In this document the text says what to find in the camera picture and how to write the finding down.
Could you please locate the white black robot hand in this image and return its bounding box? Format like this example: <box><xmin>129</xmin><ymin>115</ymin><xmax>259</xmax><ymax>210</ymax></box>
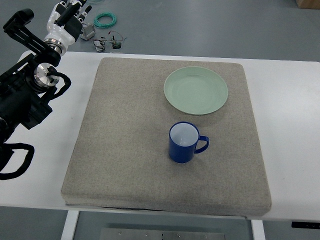
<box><xmin>44</xmin><ymin>0</ymin><xmax>92</xmax><ymax>55</ymax></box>

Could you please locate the blue mug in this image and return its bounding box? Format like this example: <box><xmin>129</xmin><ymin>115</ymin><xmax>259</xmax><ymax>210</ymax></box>
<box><xmin>168</xmin><ymin>121</ymin><xmax>210</xmax><ymax>164</ymax></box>

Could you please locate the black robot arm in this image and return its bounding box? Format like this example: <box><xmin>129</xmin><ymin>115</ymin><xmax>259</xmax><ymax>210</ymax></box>
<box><xmin>0</xmin><ymin>8</ymin><xmax>71</xmax><ymax>181</ymax></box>

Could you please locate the light green plate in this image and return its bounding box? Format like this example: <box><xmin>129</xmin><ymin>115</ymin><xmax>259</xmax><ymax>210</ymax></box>
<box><xmin>163</xmin><ymin>66</ymin><xmax>229</xmax><ymax>115</ymax></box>

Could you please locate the small silver metal box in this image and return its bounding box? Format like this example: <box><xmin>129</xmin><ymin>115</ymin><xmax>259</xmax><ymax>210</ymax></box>
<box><xmin>79</xmin><ymin>22</ymin><xmax>96</xmax><ymax>41</ymax></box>

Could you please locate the grey foam pad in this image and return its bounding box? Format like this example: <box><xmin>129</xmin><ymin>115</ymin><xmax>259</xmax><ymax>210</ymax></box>
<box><xmin>61</xmin><ymin>57</ymin><xmax>272</xmax><ymax>217</ymax></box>

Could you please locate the cardboard box corner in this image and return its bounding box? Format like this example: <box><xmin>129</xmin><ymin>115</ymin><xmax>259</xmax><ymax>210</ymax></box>
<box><xmin>296</xmin><ymin>0</ymin><xmax>320</xmax><ymax>10</ymax></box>

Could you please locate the black table control panel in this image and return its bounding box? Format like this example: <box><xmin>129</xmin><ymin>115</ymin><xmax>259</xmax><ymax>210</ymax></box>
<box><xmin>291</xmin><ymin>221</ymin><xmax>320</xmax><ymax>230</ymax></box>

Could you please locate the green coiled cable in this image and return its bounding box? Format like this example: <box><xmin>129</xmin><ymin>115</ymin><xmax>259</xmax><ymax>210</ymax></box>
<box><xmin>93</xmin><ymin>12</ymin><xmax>118</xmax><ymax>29</ymax></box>

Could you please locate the circuit board with wires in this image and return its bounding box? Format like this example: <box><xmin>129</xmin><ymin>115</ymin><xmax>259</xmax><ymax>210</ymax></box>
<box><xmin>108</xmin><ymin>30</ymin><xmax>127</xmax><ymax>49</ymax></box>

